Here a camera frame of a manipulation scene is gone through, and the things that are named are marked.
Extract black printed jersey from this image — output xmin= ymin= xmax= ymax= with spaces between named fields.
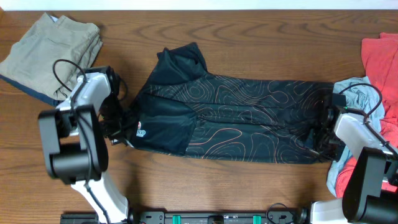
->
xmin=126 ymin=43 xmax=333 ymax=164

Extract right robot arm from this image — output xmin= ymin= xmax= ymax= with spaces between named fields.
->
xmin=309 ymin=93 xmax=397 ymax=223

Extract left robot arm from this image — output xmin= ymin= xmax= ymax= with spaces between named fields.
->
xmin=38 ymin=66 xmax=131 ymax=223

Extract light blue shirt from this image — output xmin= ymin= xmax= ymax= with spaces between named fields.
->
xmin=326 ymin=77 xmax=385 ymax=198

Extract folded navy garment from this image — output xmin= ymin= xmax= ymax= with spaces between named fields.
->
xmin=1 ymin=75 xmax=62 ymax=107

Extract folded khaki shorts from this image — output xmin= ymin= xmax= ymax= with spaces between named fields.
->
xmin=1 ymin=13 xmax=103 ymax=101

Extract red shirt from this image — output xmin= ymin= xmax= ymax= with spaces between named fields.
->
xmin=334 ymin=32 xmax=398 ymax=198

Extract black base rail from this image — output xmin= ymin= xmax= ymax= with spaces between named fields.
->
xmin=60 ymin=203 xmax=308 ymax=224

